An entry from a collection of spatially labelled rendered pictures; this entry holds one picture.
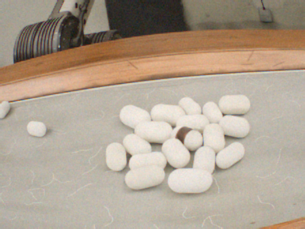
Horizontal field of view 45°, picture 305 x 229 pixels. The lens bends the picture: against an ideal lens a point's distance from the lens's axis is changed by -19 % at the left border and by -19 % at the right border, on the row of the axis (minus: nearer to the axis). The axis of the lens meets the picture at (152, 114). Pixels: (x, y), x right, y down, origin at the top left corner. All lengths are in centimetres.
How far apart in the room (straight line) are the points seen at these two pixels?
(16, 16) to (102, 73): 213
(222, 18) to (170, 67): 196
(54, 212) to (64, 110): 20
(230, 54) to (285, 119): 15
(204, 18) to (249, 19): 30
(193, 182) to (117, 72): 26
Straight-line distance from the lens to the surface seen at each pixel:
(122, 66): 57
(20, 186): 43
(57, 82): 59
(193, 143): 40
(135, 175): 37
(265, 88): 51
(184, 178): 35
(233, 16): 251
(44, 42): 78
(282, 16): 257
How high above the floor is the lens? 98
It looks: 30 degrees down
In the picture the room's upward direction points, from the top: 11 degrees counter-clockwise
